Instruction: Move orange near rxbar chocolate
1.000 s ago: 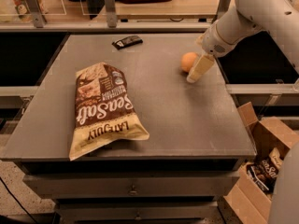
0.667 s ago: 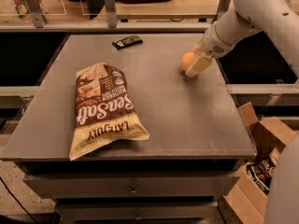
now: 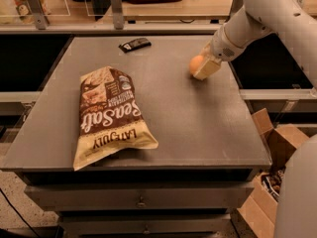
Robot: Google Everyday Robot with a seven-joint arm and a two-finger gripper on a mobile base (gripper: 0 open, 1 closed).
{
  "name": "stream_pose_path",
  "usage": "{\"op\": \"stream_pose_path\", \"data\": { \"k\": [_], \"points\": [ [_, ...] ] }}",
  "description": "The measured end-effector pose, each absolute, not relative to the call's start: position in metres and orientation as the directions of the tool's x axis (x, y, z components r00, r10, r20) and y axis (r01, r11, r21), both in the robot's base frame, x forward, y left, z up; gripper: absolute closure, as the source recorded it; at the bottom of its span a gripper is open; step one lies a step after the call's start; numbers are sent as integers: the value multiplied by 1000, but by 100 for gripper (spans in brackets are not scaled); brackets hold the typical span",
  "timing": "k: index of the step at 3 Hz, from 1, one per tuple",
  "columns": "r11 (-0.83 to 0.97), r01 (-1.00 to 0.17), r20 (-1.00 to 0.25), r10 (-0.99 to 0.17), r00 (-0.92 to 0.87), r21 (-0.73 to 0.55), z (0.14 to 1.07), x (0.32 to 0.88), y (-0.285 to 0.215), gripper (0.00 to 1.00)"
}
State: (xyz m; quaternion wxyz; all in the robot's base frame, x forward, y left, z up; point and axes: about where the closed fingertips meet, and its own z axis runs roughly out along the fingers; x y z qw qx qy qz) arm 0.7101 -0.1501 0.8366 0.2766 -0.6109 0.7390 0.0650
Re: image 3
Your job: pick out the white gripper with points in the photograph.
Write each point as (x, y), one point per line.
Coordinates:
(222, 48)

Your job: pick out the orange fruit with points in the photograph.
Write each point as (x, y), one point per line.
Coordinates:
(195, 63)

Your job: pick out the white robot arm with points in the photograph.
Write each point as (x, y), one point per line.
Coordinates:
(296, 215)

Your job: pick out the black rxbar chocolate bar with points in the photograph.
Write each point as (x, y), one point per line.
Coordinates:
(135, 45)

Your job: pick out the Late July sea salt chips bag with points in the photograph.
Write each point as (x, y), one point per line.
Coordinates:
(110, 119)

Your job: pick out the chips bag in box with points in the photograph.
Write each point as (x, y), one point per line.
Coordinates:
(272, 182)

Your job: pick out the upper grey drawer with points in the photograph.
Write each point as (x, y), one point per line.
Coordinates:
(139, 196)

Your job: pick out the grey drawer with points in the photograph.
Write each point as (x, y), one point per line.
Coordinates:
(139, 196)
(144, 224)

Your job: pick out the cardboard box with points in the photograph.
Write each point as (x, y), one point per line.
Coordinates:
(259, 210)

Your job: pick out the lower grey drawer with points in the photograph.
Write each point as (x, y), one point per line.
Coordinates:
(144, 224)

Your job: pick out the right metal bracket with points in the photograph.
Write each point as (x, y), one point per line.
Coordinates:
(235, 7)

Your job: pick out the metal bracket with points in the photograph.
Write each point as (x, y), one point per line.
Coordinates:
(235, 7)
(117, 14)
(38, 13)

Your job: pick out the middle metal bracket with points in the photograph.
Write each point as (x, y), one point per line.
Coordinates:
(117, 14)

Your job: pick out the left metal bracket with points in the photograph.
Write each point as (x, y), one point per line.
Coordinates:
(38, 13)

